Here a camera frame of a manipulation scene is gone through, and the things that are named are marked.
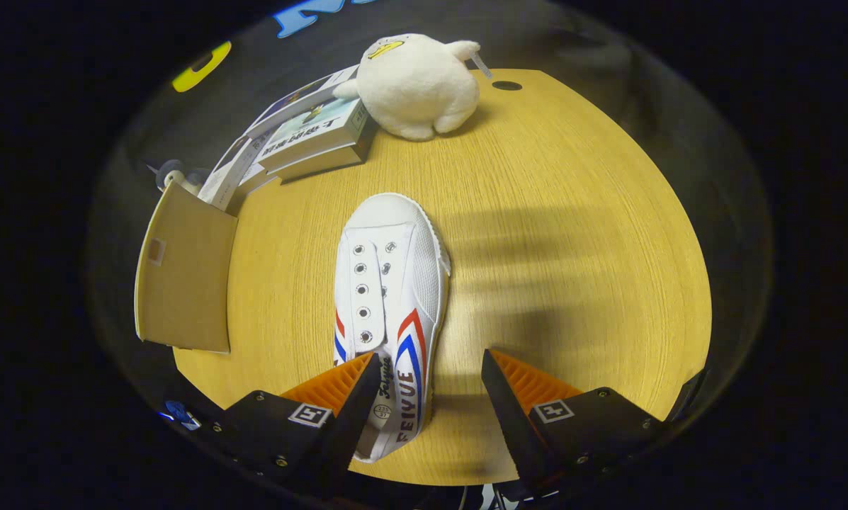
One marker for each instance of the grey penguin plush toy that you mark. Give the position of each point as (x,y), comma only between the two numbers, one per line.
(176,175)

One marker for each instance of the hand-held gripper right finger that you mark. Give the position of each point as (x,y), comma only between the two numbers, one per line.
(516,425)

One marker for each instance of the white portrait cover book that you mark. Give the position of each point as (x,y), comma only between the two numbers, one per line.
(229,170)

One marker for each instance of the teal cover book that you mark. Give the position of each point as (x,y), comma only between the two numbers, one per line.
(317,138)

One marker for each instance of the beige fabric storage box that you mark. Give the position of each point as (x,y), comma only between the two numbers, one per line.
(183,283)

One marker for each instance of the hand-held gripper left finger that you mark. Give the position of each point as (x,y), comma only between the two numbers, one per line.
(353,418)

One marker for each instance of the white striped canvas shoe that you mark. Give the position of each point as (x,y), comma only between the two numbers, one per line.
(395,269)

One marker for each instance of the blue night cover book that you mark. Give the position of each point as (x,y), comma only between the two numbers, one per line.
(289,106)

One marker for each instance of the white duck plush toy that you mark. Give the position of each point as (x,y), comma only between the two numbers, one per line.
(416,85)

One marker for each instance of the small blue object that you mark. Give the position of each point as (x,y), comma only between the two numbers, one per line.
(179,413)

